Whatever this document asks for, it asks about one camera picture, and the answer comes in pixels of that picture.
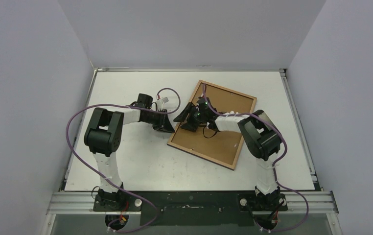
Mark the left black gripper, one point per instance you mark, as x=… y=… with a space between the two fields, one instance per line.
x=164 y=124

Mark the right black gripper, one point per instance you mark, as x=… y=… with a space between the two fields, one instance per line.
x=193 y=116

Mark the blue wooden picture frame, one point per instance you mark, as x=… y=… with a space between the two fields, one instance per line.
x=206 y=155

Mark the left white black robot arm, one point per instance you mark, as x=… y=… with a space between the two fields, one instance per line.
x=103 y=138

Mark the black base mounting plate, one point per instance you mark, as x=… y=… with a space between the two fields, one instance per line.
x=191 y=208

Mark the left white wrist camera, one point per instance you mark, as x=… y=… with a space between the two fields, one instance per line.
x=161 y=102

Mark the aluminium front rail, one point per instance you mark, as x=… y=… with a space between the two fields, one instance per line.
x=70 y=203

